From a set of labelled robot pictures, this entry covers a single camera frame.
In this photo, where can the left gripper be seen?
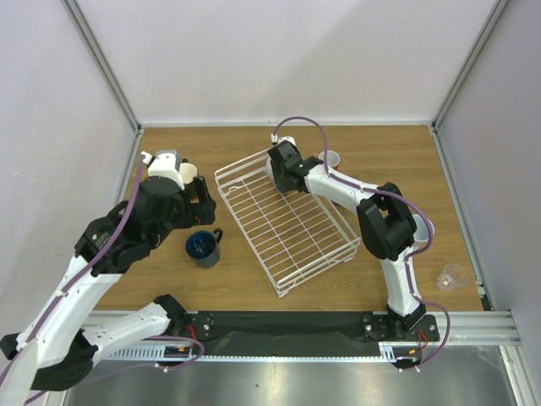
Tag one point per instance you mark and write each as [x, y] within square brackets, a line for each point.
[199, 212]

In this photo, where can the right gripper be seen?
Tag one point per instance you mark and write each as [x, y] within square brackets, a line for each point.
[280, 170]

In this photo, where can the dark blue enamel mug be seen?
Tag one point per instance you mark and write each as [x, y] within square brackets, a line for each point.
[203, 247]

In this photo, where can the black mug white interior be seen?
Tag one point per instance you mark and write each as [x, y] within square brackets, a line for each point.
[186, 172]

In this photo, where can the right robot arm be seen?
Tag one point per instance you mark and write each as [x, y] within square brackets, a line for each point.
[386, 224]

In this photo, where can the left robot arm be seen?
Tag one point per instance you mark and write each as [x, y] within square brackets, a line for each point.
[109, 246]

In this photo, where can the red mug white interior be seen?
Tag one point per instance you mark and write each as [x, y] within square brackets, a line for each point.
[333, 158]

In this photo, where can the clear plastic cup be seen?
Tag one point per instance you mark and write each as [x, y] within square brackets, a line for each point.
[422, 235]

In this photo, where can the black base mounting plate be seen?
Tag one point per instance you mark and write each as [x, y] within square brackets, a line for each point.
[304, 333]

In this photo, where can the clear wine glass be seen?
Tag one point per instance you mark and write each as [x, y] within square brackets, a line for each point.
[452, 278]

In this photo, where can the white wire dish rack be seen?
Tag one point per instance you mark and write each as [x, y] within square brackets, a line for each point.
[295, 236]

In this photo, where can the aluminium cable duct rail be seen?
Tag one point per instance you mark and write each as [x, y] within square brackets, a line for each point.
[142, 352]

